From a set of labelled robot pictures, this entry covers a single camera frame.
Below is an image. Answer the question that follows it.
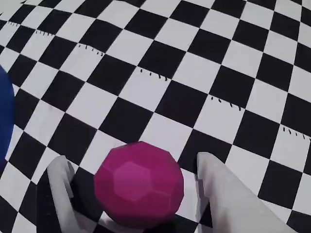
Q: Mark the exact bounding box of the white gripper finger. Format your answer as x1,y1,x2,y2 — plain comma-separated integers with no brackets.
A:
194,152,297,233
47,155,81,233

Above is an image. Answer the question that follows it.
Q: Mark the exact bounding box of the pink faceted ball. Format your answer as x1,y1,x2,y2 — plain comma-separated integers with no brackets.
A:
94,141,185,229

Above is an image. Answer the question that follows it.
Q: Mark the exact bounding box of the blue round box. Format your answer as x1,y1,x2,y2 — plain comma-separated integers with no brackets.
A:
0,64,16,172

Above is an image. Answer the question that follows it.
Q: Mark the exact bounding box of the black white checkerboard paper mat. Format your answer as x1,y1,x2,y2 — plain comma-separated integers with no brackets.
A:
0,0,311,233

